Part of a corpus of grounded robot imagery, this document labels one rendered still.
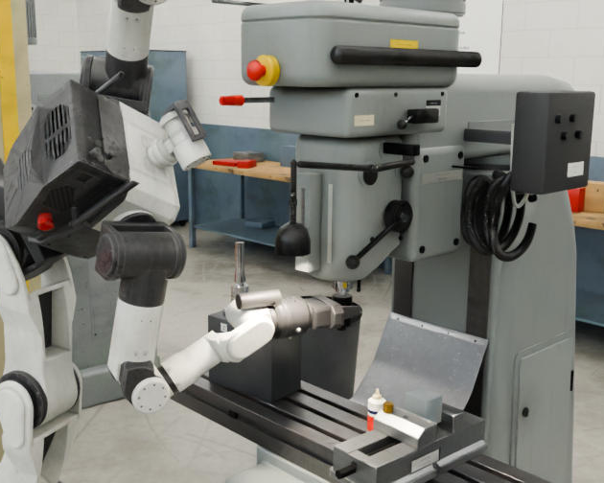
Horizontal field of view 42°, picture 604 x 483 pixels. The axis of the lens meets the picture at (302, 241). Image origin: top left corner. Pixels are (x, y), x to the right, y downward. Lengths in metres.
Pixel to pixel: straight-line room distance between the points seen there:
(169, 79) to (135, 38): 7.37
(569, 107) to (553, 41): 4.52
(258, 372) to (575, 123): 0.95
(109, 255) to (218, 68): 7.50
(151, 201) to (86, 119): 0.20
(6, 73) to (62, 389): 1.54
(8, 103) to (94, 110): 1.57
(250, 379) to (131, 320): 0.55
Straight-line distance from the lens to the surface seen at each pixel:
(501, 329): 2.04
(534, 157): 1.70
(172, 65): 9.08
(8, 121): 3.17
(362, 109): 1.60
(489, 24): 6.56
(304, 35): 1.52
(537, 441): 2.28
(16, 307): 1.85
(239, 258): 2.03
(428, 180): 1.78
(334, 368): 3.78
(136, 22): 1.67
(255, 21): 1.62
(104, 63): 1.79
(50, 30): 11.39
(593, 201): 5.57
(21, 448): 1.96
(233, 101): 1.64
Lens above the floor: 1.75
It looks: 12 degrees down
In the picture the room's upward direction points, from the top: 1 degrees clockwise
